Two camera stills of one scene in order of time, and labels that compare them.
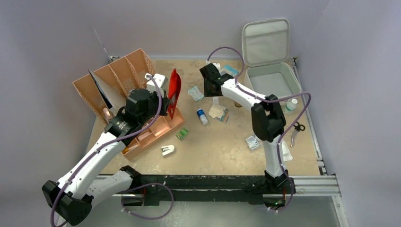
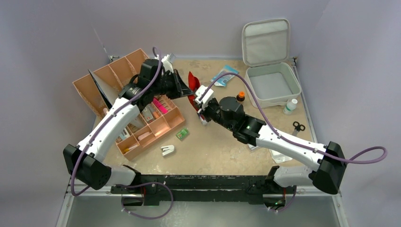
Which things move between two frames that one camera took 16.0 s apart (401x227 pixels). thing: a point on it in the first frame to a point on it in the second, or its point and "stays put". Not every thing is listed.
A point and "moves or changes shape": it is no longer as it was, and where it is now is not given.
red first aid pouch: [174, 91] moves or changes shape
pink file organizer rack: [124, 74] stays put
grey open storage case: [265, 50] stays put
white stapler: [166, 150] stays put
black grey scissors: [298, 127] stays put
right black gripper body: [206, 74] to [204, 110]
